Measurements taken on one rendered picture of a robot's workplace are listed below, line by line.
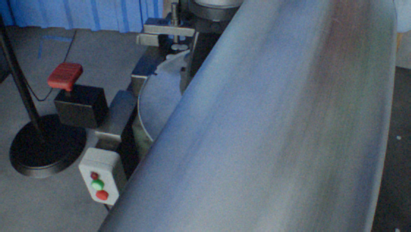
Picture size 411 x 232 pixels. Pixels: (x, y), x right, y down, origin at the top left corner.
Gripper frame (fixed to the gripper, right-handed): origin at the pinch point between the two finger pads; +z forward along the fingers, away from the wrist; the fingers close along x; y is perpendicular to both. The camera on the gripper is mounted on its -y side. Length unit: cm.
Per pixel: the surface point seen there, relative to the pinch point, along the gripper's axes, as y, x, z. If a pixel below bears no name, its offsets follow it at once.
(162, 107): 5.2, 9.3, 1.5
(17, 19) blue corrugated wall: 146, 172, 71
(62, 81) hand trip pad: 10.7, 32.0, 3.6
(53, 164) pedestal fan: 38, 76, 76
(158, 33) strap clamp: 34.4, 19.6, 6.1
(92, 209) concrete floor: 23, 51, 80
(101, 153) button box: 5.2, 23.7, 16.9
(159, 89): 9.2, 11.1, 1.3
